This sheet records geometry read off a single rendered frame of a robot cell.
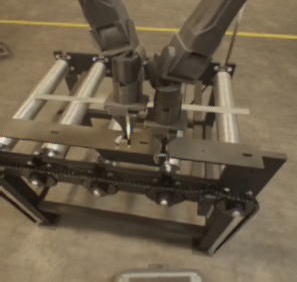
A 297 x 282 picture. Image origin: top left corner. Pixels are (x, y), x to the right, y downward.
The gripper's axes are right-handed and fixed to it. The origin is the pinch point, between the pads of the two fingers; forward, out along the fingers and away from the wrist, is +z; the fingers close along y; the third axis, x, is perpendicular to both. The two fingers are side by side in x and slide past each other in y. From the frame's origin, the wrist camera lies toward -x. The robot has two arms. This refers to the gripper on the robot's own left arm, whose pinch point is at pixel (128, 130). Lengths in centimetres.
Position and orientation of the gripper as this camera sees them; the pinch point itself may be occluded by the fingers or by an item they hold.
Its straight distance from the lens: 57.6
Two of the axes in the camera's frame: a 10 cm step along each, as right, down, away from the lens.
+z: -0.1, 8.0, 6.0
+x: -1.4, 5.9, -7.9
